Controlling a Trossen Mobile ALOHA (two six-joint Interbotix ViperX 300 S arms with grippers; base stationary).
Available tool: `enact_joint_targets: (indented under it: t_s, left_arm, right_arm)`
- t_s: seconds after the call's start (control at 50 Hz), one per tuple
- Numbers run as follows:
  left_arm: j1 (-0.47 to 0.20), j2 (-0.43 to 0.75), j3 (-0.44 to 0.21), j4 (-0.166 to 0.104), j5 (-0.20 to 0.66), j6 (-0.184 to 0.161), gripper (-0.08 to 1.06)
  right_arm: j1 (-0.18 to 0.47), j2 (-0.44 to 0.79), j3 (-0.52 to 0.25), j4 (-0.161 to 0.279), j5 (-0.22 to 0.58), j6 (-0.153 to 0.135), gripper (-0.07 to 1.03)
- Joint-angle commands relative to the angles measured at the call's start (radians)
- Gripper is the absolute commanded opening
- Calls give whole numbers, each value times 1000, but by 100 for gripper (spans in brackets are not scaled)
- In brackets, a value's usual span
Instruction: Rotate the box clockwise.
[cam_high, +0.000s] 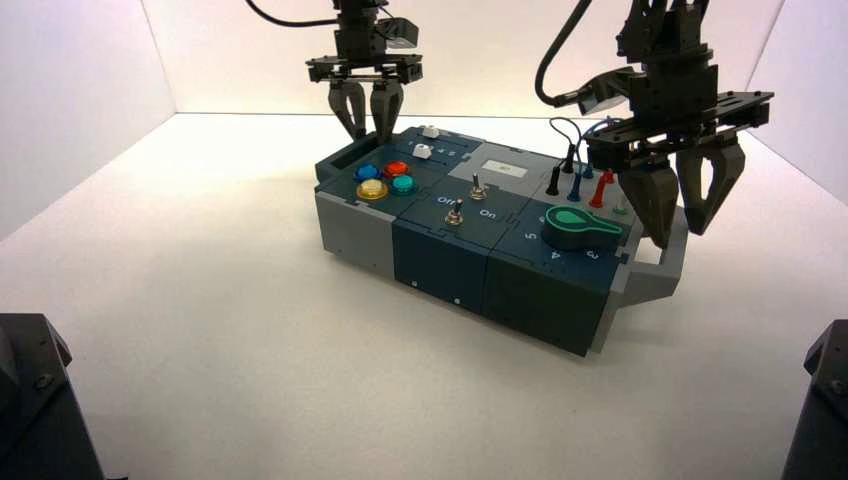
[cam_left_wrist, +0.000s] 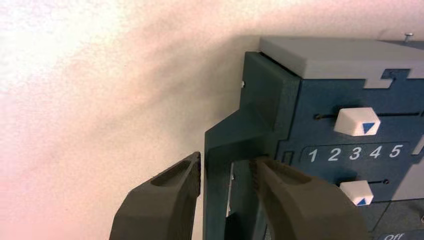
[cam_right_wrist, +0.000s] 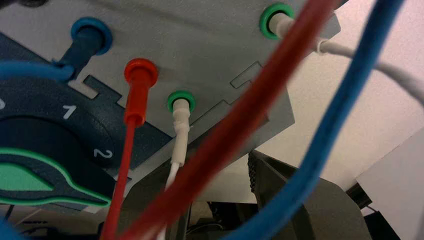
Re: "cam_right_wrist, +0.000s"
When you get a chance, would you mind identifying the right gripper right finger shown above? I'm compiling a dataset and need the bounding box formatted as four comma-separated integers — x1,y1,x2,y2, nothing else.
247,150,374,240

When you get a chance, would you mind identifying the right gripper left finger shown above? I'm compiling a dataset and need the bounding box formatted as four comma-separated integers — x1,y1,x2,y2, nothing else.
120,158,193,240

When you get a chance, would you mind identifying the grey and teal control box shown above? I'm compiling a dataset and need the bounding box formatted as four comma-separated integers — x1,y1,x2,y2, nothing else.
0,0,349,213

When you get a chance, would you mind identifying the green banana socket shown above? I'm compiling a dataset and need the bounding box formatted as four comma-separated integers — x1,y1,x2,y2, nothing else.
259,2,296,41
166,90,197,114

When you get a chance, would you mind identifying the green rotary selector knob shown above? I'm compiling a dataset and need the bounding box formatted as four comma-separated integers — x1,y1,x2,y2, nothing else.
0,115,115,208

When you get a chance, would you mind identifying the red banana socket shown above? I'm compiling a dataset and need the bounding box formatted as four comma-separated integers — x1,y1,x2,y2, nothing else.
123,57,159,89

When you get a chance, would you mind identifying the white jumper cable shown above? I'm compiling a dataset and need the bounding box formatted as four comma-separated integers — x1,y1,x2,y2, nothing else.
155,13,424,240

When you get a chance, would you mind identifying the red jumper cable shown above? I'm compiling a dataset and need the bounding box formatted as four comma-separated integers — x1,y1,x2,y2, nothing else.
99,0,342,240

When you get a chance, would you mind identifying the blue jumper cable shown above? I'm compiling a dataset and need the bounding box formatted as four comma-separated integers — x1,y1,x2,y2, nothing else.
0,0,407,240

